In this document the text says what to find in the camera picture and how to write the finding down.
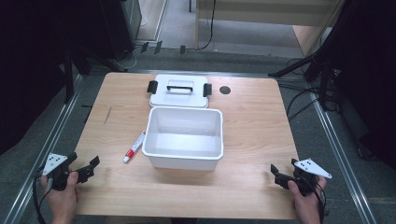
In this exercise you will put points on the person's left hand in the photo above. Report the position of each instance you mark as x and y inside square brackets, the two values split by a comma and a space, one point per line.
[63, 202]

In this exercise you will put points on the dark round table grommet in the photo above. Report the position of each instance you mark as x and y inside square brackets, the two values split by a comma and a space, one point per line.
[224, 90]

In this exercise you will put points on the black tripod stand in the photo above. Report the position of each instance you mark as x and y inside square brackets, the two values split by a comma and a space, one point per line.
[314, 67]

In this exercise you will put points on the black curtain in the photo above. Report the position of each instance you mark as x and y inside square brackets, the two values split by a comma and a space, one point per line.
[34, 62]
[370, 77]

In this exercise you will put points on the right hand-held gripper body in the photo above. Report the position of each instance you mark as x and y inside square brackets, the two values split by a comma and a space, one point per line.
[306, 175]

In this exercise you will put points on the black computer tower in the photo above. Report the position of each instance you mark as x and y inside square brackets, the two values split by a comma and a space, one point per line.
[121, 28]

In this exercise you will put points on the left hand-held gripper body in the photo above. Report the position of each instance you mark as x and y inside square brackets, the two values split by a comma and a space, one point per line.
[56, 169]

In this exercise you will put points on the light wooden desk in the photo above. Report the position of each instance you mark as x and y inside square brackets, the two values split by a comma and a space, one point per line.
[264, 12]

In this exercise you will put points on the red and white tube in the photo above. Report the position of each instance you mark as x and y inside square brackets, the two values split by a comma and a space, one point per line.
[134, 147]

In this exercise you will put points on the white plastic storage box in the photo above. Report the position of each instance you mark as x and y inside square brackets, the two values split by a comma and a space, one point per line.
[183, 140]

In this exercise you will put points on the person's right hand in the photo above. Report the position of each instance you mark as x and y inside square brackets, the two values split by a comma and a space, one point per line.
[306, 207]

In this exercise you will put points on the black metal stand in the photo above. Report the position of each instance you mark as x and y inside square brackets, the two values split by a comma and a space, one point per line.
[68, 77]

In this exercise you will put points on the aluminium frame rail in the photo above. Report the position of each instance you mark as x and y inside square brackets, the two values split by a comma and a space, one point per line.
[339, 155]
[43, 149]

